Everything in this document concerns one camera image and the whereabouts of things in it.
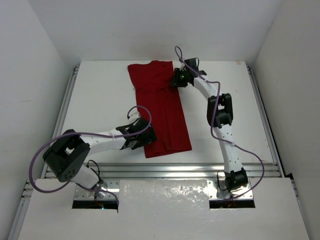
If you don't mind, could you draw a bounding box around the red t-shirt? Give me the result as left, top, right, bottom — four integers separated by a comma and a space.
127, 60, 192, 158

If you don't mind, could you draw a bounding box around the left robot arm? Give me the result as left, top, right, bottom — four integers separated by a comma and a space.
42, 117, 158, 192

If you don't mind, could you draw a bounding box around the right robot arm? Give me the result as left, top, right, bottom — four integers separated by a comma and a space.
170, 58, 248, 192

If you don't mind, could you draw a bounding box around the white foam panel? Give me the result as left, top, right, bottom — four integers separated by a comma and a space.
119, 179, 210, 213

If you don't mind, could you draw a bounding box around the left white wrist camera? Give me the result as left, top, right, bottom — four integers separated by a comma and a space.
127, 111, 141, 122

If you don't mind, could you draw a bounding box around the aluminium front rail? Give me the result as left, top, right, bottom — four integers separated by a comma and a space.
89, 162, 283, 179

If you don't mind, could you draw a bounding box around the left aluminium side rail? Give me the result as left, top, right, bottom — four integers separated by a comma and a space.
42, 65, 80, 176

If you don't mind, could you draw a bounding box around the aluminium side rail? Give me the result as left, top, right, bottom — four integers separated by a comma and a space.
246, 65, 285, 178
42, 65, 80, 176

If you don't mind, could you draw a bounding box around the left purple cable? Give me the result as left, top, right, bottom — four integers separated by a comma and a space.
29, 105, 153, 201

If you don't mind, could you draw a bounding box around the purple cable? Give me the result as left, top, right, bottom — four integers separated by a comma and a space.
29, 105, 153, 201
174, 45, 266, 201

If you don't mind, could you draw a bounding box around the right aluminium side rail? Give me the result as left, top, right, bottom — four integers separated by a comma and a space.
246, 65, 285, 178

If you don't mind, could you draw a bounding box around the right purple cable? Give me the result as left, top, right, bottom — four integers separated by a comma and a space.
174, 45, 266, 201

